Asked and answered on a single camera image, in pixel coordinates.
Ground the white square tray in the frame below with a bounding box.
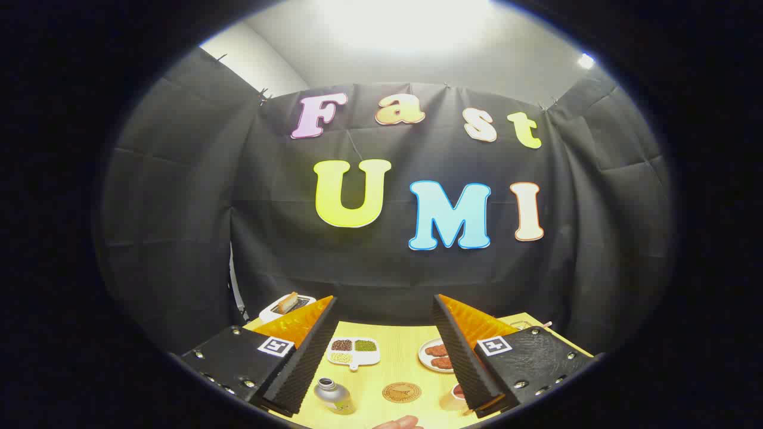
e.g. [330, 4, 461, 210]
[259, 293, 317, 324]

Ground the wooden table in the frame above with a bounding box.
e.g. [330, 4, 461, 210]
[243, 311, 594, 429]

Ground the white plate with meat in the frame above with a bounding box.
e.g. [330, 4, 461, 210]
[418, 338, 457, 374]

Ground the silver bottle with green label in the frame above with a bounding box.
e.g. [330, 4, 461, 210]
[314, 377, 356, 415]

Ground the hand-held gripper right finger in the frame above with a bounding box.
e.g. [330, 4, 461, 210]
[433, 294, 597, 418]

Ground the white divided plate with beans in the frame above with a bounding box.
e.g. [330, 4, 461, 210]
[326, 337, 381, 371]

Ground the round cork coaster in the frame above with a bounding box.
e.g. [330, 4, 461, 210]
[382, 381, 422, 404]

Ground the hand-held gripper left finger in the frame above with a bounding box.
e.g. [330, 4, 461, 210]
[179, 295, 338, 416]

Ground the white cup with handle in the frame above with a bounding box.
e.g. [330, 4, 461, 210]
[440, 383, 472, 412]

